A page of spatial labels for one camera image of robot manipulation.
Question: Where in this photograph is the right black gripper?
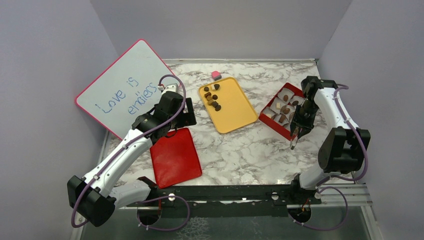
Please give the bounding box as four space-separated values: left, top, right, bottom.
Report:
290 98 320 138

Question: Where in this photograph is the red box lid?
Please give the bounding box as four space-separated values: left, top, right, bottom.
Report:
150 127 203 189

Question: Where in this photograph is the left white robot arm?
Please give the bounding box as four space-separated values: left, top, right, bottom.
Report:
66 90 197 228

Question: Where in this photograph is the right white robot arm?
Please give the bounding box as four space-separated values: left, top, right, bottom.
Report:
288 76 371 204

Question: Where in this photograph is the red chocolate box with dividers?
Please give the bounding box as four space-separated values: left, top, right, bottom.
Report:
258 83 304 141

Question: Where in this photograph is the yellow plastic tray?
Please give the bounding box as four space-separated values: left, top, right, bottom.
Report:
198 77 259 134

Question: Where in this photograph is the pink and grey eraser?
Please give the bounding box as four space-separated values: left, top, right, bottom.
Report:
211 71 222 81

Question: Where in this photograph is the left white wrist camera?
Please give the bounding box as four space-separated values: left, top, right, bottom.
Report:
162 83 180 93

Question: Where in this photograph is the white board with pink frame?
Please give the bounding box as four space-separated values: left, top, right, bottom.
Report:
75 39 177 139

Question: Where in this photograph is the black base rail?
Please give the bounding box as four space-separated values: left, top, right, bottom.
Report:
133 184 321 218

